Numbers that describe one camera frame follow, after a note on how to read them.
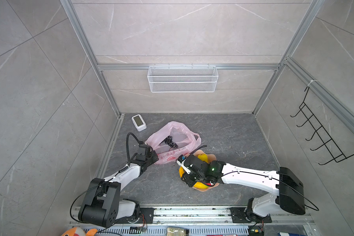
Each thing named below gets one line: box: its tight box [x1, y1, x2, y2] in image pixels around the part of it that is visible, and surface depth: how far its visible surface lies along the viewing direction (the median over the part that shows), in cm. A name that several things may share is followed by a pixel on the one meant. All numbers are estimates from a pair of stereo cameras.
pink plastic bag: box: [146, 121, 202, 165], surface depth 99 cm
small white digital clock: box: [131, 114, 148, 132], surface depth 112 cm
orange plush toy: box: [61, 227, 98, 236], surface depth 65 cm
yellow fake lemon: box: [197, 153, 209, 164], surface depth 89 cm
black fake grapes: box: [164, 135, 179, 148], surface depth 101 cm
